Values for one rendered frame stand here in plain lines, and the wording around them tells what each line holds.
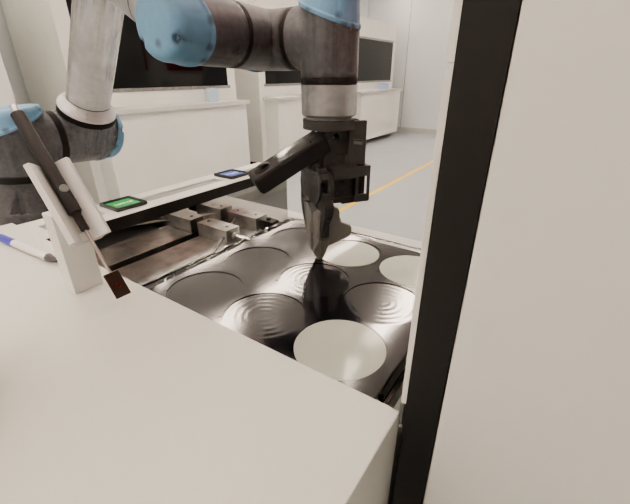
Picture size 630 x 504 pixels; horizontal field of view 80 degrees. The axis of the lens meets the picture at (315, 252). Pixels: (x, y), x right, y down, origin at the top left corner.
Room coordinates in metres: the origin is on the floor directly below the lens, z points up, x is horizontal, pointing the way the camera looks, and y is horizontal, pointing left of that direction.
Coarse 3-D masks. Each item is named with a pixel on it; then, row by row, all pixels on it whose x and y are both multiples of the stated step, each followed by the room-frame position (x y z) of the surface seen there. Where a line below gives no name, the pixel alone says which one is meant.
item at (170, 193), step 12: (240, 168) 0.92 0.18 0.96; (252, 168) 0.92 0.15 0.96; (192, 180) 0.80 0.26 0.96; (204, 180) 0.80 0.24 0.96; (216, 180) 0.82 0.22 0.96; (228, 180) 0.80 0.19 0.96; (240, 180) 0.81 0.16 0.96; (144, 192) 0.71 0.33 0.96; (156, 192) 0.71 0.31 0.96; (168, 192) 0.72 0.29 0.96; (180, 192) 0.71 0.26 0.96; (192, 192) 0.71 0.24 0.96; (96, 204) 0.64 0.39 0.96; (156, 204) 0.64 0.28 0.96; (108, 216) 0.58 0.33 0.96; (120, 216) 0.58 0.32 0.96; (24, 228) 0.52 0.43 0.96; (36, 228) 0.52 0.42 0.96
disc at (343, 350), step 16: (336, 320) 0.38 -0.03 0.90; (304, 336) 0.34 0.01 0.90; (320, 336) 0.34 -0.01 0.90; (336, 336) 0.34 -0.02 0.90; (352, 336) 0.34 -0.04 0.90; (368, 336) 0.34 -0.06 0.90; (304, 352) 0.32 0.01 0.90; (320, 352) 0.32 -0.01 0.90; (336, 352) 0.32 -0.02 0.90; (352, 352) 0.32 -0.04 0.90; (368, 352) 0.32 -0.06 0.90; (384, 352) 0.32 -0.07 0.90; (320, 368) 0.29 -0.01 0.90; (336, 368) 0.29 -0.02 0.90; (352, 368) 0.29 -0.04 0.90; (368, 368) 0.29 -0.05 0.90
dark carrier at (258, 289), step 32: (288, 224) 0.69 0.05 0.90; (224, 256) 0.55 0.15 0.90; (256, 256) 0.55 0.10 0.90; (288, 256) 0.55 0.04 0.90; (384, 256) 0.55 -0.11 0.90; (160, 288) 0.45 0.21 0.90; (192, 288) 0.45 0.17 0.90; (224, 288) 0.45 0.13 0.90; (256, 288) 0.45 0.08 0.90; (288, 288) 0.45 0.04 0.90; (320, 288) 0.45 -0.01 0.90; (352, 288) 0.45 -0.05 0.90; (384, 288) 0.45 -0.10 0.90; (224, 320) 0.38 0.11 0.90; (256, 320) 0.38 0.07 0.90; (288, 320) 0.38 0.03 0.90; (320, 320) 0.38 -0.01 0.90; (352, 320) 0.38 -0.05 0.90; (384, 320) 0.38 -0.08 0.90; (288, 352) 0.32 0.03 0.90; (352, 384) 0.27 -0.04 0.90; (384, 384) 0.27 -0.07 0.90
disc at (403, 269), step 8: (400, 256) 0.55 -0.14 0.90; (408, 256) 0.55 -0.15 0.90; (416, 256) 0.55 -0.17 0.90; (384, 264) 0.52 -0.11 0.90; (392, 264) 0.52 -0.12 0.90; (400, 264) 0.52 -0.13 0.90; (408, 264) 0.52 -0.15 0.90; (416, 264) 0.52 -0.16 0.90; (384, 272) 0.50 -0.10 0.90; (392, 272) 0.50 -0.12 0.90; (400, 272) 0.50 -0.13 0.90; (408, 272) 0.50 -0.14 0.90; (416, 272) 0.50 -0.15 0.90; (392, 280) 0.47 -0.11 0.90; (400, 280) 0.47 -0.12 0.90; (408, 280) 0.47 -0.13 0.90; (416, 280) 0.47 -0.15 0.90
